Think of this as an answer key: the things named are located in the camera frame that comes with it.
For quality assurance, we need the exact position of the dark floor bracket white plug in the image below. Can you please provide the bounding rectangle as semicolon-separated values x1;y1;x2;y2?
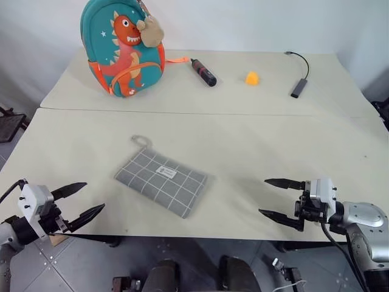
271;257;305;292

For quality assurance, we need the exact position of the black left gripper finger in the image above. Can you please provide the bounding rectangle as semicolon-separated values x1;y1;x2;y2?
67;203;106;234
51;182;89;202

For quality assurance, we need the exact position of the beige plush toy pendant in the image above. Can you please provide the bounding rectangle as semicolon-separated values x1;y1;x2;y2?
136;15;165;48

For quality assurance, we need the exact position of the black electric screwdriver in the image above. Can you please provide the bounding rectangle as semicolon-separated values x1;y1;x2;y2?
190;57;218;88

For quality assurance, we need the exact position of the black metal stand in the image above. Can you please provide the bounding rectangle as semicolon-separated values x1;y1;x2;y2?
0;104;30;144

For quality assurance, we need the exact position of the small orange yellow block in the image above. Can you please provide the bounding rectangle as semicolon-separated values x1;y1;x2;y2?
245;71;261;86

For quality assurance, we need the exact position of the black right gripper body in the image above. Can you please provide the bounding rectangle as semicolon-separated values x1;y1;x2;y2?
294;181;329;224

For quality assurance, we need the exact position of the grey checked fabric pouch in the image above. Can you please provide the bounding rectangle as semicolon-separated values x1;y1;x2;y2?
114;134;209;220

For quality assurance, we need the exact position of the white floor cable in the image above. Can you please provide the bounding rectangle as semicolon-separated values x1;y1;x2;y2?
273;279;308;292

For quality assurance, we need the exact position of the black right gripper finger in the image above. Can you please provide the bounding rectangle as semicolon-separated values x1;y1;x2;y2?
264;178;306;192
258;208;305;233

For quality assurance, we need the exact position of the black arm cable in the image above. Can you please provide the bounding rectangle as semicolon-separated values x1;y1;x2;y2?
0;178;29;205
320;221;370;292

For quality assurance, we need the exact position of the grey USB hub with cable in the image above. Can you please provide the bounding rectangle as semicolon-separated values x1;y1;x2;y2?
284;50;311;99

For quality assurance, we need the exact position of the dark rounded shape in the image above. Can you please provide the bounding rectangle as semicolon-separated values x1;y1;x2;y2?
142;259;181;292
218;254;260;292

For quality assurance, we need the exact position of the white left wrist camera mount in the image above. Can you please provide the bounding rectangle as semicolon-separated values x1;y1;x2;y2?
18;183;55;237

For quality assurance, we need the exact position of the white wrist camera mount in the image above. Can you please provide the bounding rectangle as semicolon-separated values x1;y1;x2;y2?
18;183;55;237
305;178;337;214

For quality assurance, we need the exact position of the black equipment at wall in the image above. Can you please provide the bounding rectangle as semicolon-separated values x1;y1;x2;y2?
370;96;389;132

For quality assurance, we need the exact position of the teal dinosaur backpack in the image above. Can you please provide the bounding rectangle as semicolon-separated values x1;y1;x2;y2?
80;0;190;99

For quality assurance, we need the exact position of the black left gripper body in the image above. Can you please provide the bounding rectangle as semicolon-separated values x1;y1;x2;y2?
37;200;70;235

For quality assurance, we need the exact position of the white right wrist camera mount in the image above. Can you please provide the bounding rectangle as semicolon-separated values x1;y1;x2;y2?
305;178;337;214

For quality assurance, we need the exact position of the brown cardboard piece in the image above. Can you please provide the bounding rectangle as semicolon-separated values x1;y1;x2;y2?
47;234;70;248

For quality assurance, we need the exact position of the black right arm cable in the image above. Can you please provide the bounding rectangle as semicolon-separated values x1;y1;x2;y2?
320;221;370;292

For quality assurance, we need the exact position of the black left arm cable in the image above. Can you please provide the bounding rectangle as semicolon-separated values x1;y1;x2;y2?
0;178;29;205

